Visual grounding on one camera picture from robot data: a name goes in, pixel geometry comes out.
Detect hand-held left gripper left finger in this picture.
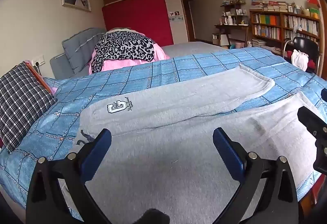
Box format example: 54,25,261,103
26,128,113,224

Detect white wall socket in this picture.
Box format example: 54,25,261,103
32,55,46,66

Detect wooden desktop shelf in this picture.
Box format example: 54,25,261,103
220,0,250,26

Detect white bag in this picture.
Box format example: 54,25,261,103
291,49,308,72

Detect pink quilt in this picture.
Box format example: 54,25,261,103
88,30,170,74

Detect blue patterned blanket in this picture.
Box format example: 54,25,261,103
0,46,327,224

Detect wooden bookshelf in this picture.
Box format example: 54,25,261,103
249,8,321,56

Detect stack of books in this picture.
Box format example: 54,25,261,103
250,0,290,12

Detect red wardrobe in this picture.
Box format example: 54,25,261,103
101,0,189,46

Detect black chair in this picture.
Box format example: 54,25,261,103
282,36,324,74

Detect orange pink pillow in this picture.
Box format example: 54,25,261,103
24,60,59,95

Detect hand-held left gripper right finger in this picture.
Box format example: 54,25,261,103
213,127,299,224

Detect white box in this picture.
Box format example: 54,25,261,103
212,33,231,47

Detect wooden desk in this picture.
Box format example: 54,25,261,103
214,24,251,49

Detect leopard print cloth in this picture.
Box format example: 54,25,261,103
91,30,156,74

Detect grey padded headboard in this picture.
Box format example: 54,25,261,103
50,27,106,79

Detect red and green boxes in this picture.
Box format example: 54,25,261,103
306,0,321,19

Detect dark wooden door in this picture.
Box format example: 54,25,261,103
180,0,197,42

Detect dark plaid pillow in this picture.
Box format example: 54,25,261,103
0,62,58,154

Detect grey pants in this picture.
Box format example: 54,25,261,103
72,64,327,224

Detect wooden door frame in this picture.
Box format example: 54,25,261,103
317,0,327,77

